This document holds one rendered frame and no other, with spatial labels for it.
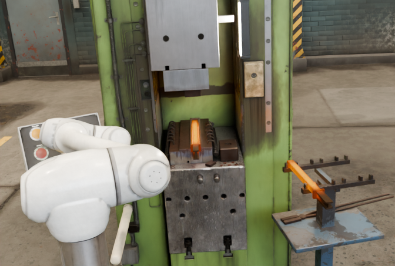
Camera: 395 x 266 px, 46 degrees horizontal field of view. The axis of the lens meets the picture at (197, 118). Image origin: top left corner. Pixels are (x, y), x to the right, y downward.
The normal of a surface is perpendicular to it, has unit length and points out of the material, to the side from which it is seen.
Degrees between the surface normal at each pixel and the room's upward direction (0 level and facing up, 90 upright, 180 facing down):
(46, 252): 0
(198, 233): 90
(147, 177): 78
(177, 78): 90
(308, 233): 0
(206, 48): 90
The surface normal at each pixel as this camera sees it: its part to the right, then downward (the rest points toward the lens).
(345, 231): -0.06, -0.95
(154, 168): 0.46, 0.10
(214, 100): 0.02, 0.32
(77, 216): 0.28, 0.24
